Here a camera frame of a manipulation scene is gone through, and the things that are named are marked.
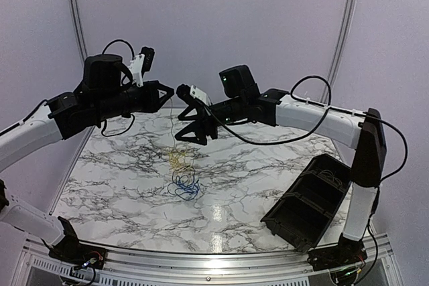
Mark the black three-compartment bin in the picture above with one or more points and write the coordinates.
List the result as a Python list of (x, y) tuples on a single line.
[(305, 211)]

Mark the aluminium frame post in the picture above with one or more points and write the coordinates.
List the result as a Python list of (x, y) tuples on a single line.
[(78, 30), (345, 27)]

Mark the left aluminium frame post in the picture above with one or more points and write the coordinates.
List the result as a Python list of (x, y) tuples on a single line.
[(78, 30)]

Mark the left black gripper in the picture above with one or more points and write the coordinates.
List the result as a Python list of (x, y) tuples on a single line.
[(153, 104)]

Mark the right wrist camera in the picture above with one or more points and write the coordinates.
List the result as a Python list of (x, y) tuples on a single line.
[(191, 94)]

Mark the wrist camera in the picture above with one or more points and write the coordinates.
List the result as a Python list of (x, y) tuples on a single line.
[(141, 64), (191, 94)]

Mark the aluminium front rail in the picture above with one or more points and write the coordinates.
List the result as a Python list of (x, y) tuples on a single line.
[(124, 266)]

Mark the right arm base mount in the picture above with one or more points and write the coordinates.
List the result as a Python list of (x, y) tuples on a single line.
[(345, 252)]

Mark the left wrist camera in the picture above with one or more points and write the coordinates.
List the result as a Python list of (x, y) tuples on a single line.
[(141, 64)]

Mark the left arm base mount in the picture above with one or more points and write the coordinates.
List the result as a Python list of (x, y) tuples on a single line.
[(71, 250)]

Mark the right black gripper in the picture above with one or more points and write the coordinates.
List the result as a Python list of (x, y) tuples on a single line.
[(204, 118)]

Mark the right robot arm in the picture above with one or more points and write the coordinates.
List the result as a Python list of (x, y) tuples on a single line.
[(358, 130)]

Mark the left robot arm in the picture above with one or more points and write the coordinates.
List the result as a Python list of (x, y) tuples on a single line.
[(108, 89)]

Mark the right aluminium frame post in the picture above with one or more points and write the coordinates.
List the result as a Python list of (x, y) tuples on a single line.
[(345, 27)]

